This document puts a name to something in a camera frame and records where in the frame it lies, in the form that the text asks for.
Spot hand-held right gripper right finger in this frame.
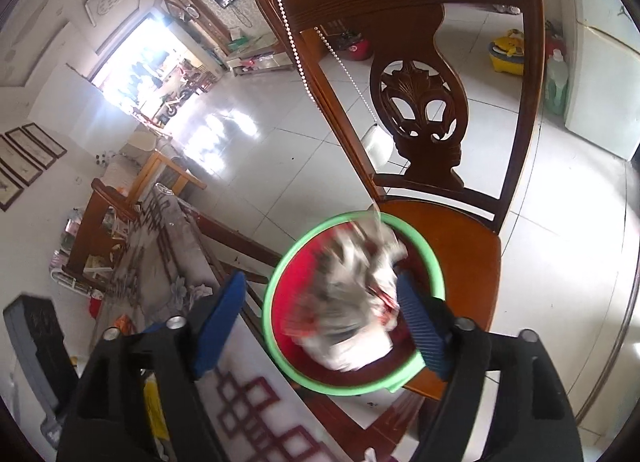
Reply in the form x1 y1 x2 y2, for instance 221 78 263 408
395 272 583 462

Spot white balance bike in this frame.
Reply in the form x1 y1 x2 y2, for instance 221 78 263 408
159 92 193 117

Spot green detergent bottle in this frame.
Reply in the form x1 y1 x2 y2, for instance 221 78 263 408
544 49 570 115

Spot white fridge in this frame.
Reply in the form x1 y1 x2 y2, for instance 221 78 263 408
565 0 640 160

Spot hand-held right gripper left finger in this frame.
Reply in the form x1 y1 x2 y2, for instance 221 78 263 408
56 272 248 462

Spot floral table cover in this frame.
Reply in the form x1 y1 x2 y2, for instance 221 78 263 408
90 184 416 462

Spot white paper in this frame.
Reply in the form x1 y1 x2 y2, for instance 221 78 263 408
282 222 411 373

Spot plain-back wooden chair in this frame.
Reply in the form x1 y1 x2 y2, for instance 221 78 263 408
62 179 143 287

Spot yellow potty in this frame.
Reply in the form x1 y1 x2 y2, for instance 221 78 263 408
489 29 531 73

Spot small framed wall picture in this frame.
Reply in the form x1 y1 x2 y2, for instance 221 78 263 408
22 123 67 159

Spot white pet carrier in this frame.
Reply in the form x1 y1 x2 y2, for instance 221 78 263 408
122 132 161 160

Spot red flower pot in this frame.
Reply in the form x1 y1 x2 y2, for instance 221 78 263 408
332 32 373 62

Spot red basin with green rim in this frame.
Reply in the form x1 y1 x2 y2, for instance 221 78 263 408
262 209 447 397

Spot white book rack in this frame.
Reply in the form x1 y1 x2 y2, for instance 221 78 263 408
49 237 126 297

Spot white beaded cord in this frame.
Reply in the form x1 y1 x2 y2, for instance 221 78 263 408
276 0 381 133

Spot wooden television cabinet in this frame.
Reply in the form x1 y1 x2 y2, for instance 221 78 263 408
225 39 296 76

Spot large framed wall picture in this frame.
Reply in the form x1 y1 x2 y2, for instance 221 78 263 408
0 167 25 213

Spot carved-back wooden chair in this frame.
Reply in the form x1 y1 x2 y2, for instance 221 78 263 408
255 0 546 403

